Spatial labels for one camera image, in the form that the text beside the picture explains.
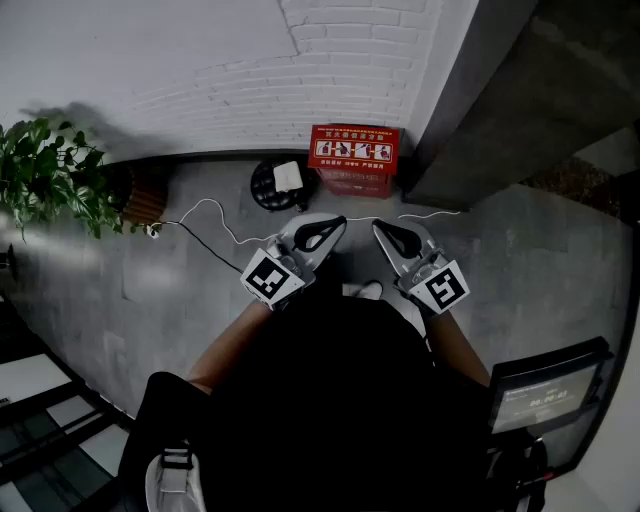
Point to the person's right forearm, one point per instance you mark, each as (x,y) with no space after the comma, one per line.
(457,345)

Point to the black framed glass door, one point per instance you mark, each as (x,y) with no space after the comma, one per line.
(40,400)

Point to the person's left forearm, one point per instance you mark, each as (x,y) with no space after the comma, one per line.
(227,345)

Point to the person's black clothing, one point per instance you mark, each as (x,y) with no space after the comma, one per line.
(325,400)

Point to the person's white shoe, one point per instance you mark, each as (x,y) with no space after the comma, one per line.
(367,290)

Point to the white plug adapter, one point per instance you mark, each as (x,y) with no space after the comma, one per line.
(153,231)

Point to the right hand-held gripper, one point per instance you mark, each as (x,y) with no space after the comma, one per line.
(440,287)

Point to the white folded cloth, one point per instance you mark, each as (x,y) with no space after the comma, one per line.
(287,176)

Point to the black tablet screen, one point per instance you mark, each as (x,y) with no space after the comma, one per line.
(542,397)

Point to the brown slatted plant pot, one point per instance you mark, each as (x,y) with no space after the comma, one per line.
(145,200)

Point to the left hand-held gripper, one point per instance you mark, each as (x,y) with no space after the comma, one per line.
(272,280)

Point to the green leafy plant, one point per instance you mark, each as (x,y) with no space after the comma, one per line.
(37,175)

